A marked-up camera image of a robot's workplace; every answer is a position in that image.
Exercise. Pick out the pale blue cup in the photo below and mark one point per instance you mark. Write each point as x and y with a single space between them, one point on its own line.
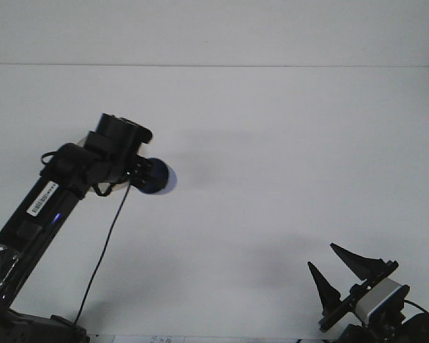
161 175

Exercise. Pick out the pale round plate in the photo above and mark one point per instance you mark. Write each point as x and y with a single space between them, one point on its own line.
118 186

